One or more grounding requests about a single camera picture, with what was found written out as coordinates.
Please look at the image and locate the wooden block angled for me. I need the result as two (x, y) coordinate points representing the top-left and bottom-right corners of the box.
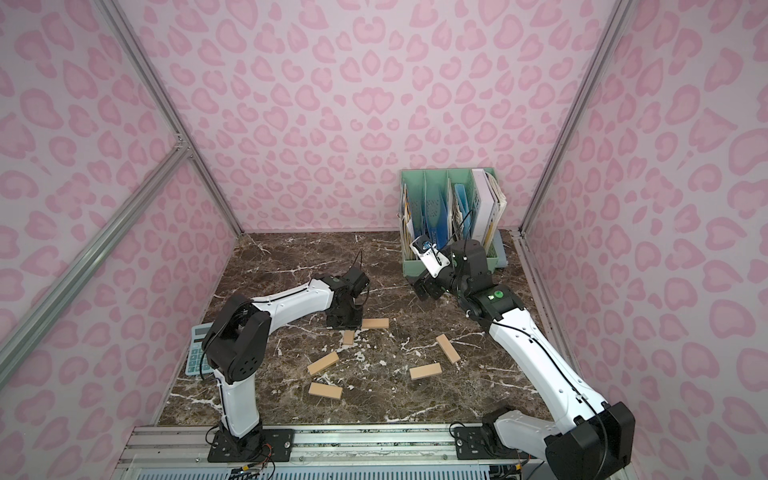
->
(436, 334), (461, 364)

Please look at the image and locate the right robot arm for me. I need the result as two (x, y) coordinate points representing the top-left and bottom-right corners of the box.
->
(409, 235), (636, 479)

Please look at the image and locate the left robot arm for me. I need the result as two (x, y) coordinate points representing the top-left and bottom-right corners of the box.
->
(202, 266), (370, 440)

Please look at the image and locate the green file organizer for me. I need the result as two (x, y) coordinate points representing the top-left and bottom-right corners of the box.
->
(398, 168), (507, 277)

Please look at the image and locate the blue folder in organizer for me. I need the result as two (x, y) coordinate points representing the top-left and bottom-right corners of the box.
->
(423, 184), (449, 249)

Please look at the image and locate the white book in organizer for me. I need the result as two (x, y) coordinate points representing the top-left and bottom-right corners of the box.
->
(471, 168), (501, 250)

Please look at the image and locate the light blue calculator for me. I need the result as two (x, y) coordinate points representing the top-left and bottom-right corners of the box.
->
(184, 323), (213, 377)

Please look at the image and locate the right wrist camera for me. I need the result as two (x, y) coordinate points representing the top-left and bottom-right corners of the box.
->
(410, 235), (451, 278)

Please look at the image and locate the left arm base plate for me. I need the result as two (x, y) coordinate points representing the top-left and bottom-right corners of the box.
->
(207, 425), (296, 463)

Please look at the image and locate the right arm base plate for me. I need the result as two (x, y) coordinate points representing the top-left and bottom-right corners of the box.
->
(448, 422), (528, 462)

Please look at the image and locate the aluminium front rail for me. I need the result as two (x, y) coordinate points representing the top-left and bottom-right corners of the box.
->
(112, 423), (554, 479)

